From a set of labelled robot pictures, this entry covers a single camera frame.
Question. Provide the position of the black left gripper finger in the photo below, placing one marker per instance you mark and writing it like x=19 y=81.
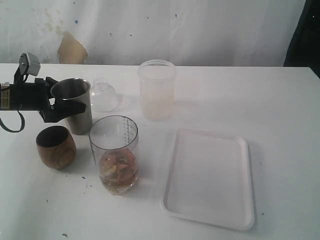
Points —
x=47 y=82
x=62 y=109

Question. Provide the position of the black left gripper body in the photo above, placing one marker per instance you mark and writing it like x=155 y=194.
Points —
x=28 y=96

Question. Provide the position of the stainless steel cup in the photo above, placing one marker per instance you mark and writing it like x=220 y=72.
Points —
x=76 y=89

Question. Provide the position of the wooden cup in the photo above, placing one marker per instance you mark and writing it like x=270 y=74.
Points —
x=56 y=147

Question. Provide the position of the clear shaker strainer lid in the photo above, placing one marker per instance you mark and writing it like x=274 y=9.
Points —
x=103 y=97

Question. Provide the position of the brown organic sample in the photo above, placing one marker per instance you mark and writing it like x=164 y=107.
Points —
x=118 y=171

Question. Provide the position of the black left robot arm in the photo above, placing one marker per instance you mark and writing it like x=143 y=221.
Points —
x=4 y=98

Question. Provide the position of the clear plastic shaker cup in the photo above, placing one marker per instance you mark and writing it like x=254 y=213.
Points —
x=114 y=144

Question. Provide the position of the translucent plastic container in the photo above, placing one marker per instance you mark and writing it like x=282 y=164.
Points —
x=156 y=88

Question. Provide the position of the white rectangular tray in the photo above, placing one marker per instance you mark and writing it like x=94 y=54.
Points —
x=209 y=180

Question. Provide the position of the dark curtain at right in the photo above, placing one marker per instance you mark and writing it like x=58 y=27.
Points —
x=304 y=47

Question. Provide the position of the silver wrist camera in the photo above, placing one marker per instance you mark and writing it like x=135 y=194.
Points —
x=29 y=64

